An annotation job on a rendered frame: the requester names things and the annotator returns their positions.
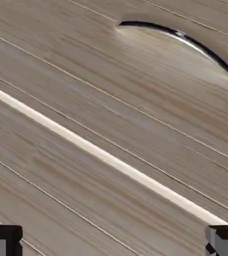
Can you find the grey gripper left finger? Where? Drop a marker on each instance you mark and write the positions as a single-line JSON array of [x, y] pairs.
[[8, 233]]

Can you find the light wood drawer front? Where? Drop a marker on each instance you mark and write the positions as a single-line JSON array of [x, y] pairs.
[[66, 180], [110, 80]]

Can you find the light wood cabinet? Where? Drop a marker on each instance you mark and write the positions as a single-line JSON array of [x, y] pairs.
[[114, 159]]

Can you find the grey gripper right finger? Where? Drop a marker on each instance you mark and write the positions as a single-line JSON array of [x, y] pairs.
[[226, 244]]

